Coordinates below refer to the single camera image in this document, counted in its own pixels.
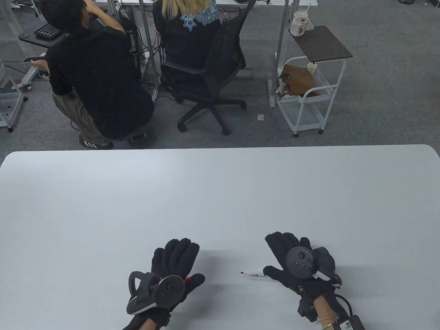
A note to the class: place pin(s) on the person's left hand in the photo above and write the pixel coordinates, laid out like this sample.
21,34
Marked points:
178,256

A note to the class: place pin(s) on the person's right hand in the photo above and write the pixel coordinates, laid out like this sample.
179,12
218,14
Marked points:
287,280

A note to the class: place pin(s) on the white marker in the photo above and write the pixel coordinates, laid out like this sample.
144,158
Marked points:
254,274

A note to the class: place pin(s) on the person's left forearm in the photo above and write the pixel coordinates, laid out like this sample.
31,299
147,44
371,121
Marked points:
147,325

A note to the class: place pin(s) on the person's right forearm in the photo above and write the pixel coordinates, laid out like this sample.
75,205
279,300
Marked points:
325,307

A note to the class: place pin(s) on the black white left hand controller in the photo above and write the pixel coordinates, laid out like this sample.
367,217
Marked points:
170,292

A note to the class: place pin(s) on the black wrist device box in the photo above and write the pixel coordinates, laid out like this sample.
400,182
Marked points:
350,323

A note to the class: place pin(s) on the white rolling cart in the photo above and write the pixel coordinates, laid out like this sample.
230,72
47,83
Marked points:
306,117
8,106

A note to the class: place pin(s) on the brown bag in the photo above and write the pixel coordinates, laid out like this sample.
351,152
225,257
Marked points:
299,80

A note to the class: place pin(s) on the small white paper cup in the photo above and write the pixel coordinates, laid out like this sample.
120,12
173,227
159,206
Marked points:
312,68

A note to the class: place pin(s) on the metal desk leg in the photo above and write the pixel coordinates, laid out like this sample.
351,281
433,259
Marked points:
147,41
282,34

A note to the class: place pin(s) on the black office chair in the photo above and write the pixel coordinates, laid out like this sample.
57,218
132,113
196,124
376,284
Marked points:
227,37

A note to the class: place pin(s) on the dark brown board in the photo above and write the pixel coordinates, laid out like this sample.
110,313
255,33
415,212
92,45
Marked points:
323,43

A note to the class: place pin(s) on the plastic drink cup in bag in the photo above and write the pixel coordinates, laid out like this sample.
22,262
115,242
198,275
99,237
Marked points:
298,22

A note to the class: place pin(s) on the black keyboard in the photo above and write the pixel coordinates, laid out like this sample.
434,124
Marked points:
46,31

